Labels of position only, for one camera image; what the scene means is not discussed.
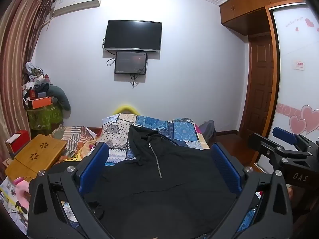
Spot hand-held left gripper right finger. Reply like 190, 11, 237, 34
210, 142, 293, 239

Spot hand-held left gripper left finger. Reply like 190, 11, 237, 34
27, 143, 110, 239

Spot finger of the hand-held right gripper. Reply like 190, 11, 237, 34
248, 132, 291, 163
272, 127, 313, 155

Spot black zip hoodie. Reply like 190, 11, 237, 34
83, 125, 243, 239

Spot striped orange blanket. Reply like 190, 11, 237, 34
47, 125, 103, 161

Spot dark purple backpack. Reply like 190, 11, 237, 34
199, 120, 216, 142

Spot white heart-print wardrobe door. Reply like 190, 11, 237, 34
257, 2, 319, 176

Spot brown wooden door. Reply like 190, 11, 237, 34
239, 35, 278, 140

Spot wooden folding table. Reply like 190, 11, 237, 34
5, 134, 67, 183

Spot yellow curved headboard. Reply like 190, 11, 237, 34
112, 104, 140, 116

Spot red wardrobe sticker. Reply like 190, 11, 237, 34
291, 60, 306, 72

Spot pink plastic toy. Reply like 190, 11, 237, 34
11, 176, 31, 206

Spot red and white box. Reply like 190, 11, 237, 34
5, 130, 31, 154

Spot orange box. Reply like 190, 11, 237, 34
30, 97, 53, 110

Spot scattered papers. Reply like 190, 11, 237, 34
0, 178, 30, 236

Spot pile of household clutter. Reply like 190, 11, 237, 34
22, 62, 53, 105

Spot wooden overhead cabinet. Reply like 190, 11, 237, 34
219, 0, 312, 36

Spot striped brown curtain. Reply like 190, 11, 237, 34
0, 0, 55, 180

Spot white air conditioner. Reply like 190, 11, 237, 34
53, 0, 104, 16

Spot small black wall monitor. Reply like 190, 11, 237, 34
114, 51, 148, 75

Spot wall-mounted black television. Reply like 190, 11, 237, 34
103, 19, 163, 53

